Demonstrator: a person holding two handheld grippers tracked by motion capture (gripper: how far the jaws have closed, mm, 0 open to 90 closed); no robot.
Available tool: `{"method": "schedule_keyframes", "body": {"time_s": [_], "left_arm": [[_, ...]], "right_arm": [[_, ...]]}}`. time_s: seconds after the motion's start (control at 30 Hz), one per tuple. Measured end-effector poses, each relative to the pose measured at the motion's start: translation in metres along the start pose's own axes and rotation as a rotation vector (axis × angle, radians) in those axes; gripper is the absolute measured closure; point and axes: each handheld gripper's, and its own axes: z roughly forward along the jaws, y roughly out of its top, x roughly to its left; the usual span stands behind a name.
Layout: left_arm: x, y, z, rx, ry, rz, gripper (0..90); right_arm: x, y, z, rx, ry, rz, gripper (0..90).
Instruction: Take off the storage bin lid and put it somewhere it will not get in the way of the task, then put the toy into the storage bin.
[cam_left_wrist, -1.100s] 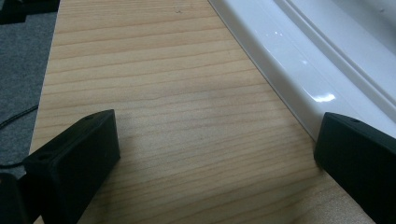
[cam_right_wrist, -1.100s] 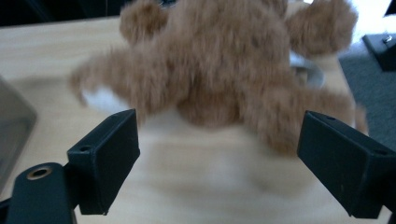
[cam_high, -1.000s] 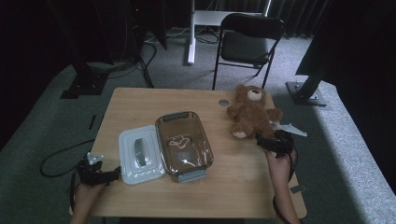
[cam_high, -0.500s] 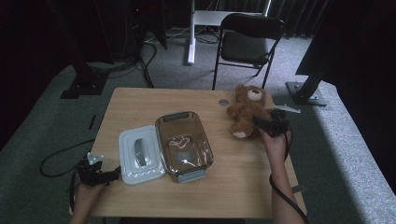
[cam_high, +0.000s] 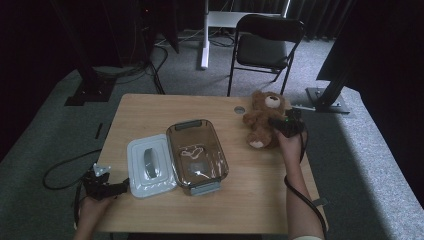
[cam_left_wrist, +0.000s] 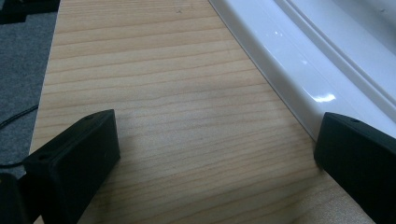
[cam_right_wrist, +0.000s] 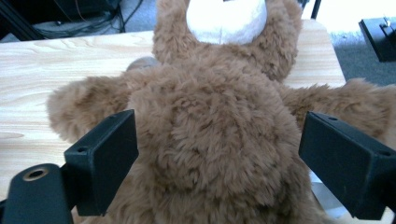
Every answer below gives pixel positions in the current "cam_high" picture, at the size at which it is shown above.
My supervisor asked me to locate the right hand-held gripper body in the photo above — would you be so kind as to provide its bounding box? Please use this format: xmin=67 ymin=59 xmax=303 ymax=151
xmin=281 ymin=106 xmax=316 ymax=138

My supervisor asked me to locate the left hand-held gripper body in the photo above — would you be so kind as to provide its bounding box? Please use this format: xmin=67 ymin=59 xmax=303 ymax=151
xmin=82 ymin=163 xmax=113 ymax=201

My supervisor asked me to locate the brown teddy bear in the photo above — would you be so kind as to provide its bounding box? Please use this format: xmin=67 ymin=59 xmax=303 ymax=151
xmin=242 ymin=90 xmax=292 ymax=149

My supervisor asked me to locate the pale blue box lid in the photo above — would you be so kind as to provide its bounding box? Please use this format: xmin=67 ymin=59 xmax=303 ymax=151
xmin=126 ymin=133 xmax=178 ymax=199

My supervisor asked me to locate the clear brown storage box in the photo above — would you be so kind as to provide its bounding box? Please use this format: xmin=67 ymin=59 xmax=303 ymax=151
xmin=165 ymin=119 xmax=230 ymax=197

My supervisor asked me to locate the person's right hand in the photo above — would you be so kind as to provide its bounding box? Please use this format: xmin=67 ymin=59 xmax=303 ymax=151
xmin=274 ymin=128 xmax=308 ymax=168

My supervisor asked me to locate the person's left hand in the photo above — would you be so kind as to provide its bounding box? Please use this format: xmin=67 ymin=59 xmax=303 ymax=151
xmin=78 ymin=195 xmax=114 ymax=228

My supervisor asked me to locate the black metal stand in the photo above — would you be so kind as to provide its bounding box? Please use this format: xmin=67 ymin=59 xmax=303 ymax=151
xmin=49 ymin=0 xmax=118 ymax=107
xmin=305 ymin=0 xmax=359 ymax=115

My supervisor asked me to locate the black folding chair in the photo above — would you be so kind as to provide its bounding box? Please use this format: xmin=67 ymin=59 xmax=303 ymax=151
xmin=227 ymin=13 xmax=306 ymax=99

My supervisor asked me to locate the dark curtain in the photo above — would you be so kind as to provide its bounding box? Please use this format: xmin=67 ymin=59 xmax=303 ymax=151
xmin=286 ymin=0 xmax=355 ymax=41

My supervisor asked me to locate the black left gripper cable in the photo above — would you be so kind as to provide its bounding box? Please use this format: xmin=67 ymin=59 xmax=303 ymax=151
xmin=42 ymin=148 xmax=103 ymax=228

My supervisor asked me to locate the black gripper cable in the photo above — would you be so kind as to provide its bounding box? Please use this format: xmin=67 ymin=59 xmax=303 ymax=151
xmin=283 ymin=123 xmax=329 ymax=239
xmin=42 ymin=148 xmax=103 ymax=228

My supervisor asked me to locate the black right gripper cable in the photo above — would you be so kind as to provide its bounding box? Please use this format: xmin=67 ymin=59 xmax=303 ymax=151
xmin=283 ymin=123 xmax=329 ymax=239

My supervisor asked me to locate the black floor cable bundle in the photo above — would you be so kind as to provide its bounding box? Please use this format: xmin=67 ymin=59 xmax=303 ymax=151
xmin=93 ymin=43 xmax=169 ymax=96

